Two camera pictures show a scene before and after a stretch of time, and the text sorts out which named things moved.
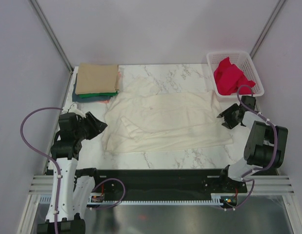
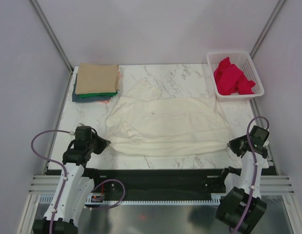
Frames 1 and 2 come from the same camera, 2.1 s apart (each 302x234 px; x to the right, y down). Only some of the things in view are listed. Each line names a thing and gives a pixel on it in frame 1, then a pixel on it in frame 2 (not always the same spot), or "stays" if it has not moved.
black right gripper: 226,114 to 232,143
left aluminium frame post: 52,34 stays
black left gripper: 96,126 to 103,143
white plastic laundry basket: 244,60 stays
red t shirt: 231,80 stays
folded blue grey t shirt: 76,98 stays
